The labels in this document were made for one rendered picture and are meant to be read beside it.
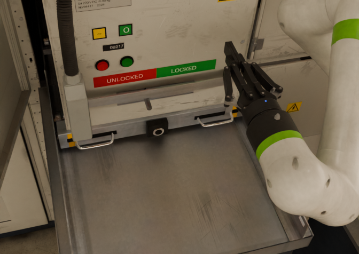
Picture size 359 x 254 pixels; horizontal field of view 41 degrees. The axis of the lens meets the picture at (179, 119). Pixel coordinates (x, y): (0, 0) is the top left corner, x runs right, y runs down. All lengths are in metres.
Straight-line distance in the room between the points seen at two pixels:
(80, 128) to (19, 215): 0.99
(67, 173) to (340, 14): 0.79
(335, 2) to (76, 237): 0.80
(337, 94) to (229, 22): 0.35
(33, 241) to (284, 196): 1.55
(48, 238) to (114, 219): 0.99
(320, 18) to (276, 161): 0.40
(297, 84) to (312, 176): 1.06
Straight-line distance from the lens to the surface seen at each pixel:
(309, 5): 1.14
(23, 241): 2.24
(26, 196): 2.00
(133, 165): 1.35
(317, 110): 2.07
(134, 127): 1.36
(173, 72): 1.26
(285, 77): 1.82
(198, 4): 1.14
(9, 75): 1.47
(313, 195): 0.85
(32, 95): 1.60
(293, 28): 1.18
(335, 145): 0.97
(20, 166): 1.84
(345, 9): 1.07
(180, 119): 1.38
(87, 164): 1.36
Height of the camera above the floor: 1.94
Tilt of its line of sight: 49 degrees down
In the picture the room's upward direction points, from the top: 5 degrees clockwise
